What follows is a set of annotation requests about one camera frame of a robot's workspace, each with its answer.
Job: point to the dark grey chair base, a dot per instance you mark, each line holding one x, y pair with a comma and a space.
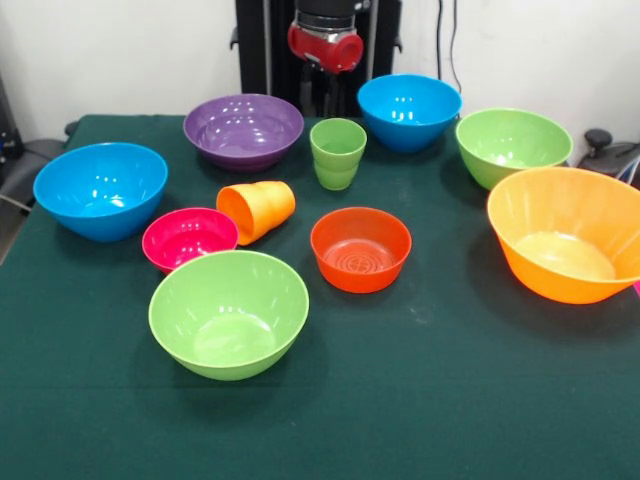
607, 155
30, 165

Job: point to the purple plastic bowl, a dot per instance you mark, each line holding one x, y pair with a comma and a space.
243, 130

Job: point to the pink plastic bowl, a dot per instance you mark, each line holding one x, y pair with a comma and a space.
185, 240

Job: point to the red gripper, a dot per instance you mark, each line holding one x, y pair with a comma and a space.
330, 50

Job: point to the dark green table cloth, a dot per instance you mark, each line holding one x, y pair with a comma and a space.
320, 430

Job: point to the red-orange plastic bowl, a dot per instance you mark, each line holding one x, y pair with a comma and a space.
360, 275

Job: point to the green plastic cup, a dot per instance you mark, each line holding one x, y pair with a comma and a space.
337, 165

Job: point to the blue plastic bowl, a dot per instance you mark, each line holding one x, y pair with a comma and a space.
100, 195
409, 112

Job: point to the large orange plastic bowl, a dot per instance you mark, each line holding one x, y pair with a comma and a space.
565, 240

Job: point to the green plastic bowl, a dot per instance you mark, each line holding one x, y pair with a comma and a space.
227, 325
512, 142

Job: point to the orange plastic cup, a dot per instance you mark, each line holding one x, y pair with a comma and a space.
265, 207

